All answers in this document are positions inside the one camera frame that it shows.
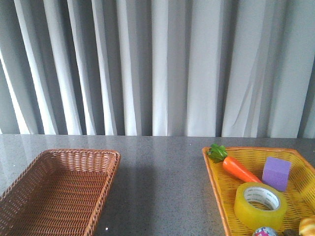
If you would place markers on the yellow tape roll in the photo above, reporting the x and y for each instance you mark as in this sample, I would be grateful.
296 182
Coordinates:
257 205

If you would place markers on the grey pleated curtain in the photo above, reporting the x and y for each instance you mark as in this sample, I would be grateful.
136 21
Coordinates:
204 68

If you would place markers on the orange toy carrot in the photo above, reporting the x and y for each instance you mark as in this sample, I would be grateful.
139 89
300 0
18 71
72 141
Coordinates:
218 154

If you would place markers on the brown wicker basket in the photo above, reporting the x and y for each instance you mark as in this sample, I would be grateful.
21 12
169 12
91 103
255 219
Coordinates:
61 193

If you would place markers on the purple foam cube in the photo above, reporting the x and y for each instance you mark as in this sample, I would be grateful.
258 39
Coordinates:
276 173

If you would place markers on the yellow wicker basket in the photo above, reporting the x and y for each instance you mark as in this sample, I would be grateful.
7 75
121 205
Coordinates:
300 193

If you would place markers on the dark brown small object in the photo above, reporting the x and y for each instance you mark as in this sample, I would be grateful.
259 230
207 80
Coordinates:
290 232

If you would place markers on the toy bread roll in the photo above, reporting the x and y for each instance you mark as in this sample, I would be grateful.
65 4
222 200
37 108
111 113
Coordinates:
307 226

